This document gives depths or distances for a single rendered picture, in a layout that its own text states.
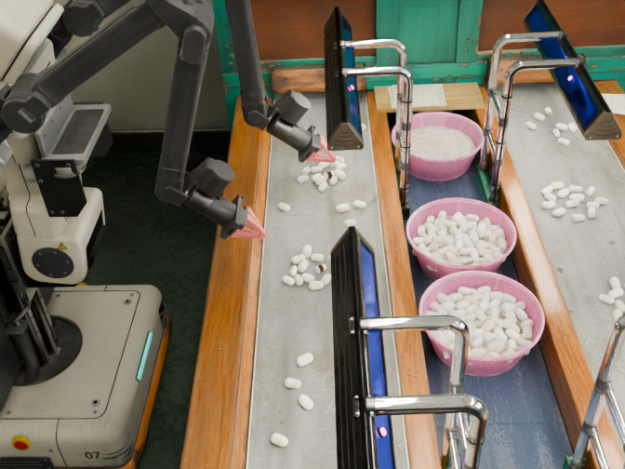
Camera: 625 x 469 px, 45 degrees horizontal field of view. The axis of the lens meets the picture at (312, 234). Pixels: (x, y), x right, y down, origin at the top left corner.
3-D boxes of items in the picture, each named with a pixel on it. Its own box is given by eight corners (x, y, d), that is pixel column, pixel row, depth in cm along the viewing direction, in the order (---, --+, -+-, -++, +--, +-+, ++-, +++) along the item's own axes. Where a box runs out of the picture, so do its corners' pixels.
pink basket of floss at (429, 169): (441, 199, 209) (443, 171, 203) (372, 162, 224) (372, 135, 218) (498, 160, 222) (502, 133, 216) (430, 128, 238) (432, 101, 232)
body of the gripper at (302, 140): (317, 127, 199) (295, 113, 197) (318, 147, 192) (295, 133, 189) (303, 143, 203) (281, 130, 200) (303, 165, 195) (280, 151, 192)
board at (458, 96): (377, 113, 229) (377, 110, 228) (374, 89, 241) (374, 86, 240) (485, 109, 228) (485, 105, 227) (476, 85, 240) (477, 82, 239)
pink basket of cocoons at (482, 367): (424, 391, 158) (426, 360, 152) (411, 301, 178) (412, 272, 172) (551, 386, 157) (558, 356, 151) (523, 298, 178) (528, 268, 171)
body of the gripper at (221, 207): (246, 196, 171) (219, 180, 168) (243, 224, 163) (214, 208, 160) (230, 214, 174) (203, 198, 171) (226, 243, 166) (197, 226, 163)
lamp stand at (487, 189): (487, 217, 202) (507, 66, 173) (474, 174, 217) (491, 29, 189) (558, 214, 201) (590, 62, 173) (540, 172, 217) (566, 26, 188)
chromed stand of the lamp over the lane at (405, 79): (339, 222, 203) (335, 73, 174) (337, 180, 218) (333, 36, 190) (409, 220, 202) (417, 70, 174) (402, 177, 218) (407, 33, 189)
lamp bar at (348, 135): (326, 152, 164) (325, 123, 159) (323, 31, 212) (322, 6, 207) (364, 150, 164) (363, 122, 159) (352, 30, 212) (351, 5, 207)
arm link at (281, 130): (263, 122, 196) (262, 134, 191) (278, 103, 192) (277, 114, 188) (285, 135, 198) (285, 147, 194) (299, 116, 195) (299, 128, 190)
